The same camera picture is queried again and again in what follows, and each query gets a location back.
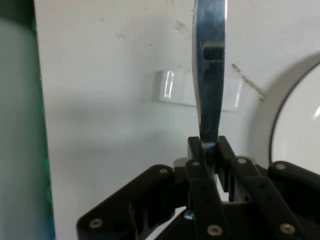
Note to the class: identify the white plate with black rim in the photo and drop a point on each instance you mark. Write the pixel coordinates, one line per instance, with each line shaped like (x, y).
(300, 125)

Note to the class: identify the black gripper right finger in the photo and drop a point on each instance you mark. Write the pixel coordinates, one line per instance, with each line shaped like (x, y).
(275, 200)

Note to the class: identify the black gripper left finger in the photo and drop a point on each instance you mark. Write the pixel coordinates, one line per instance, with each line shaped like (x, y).
(155, 200)

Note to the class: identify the white ceramic cutlery rest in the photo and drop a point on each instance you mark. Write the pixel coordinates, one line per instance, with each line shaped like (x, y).
(175, 87)

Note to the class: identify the silver table knife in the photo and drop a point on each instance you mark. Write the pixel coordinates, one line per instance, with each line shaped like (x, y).
(210, 87)

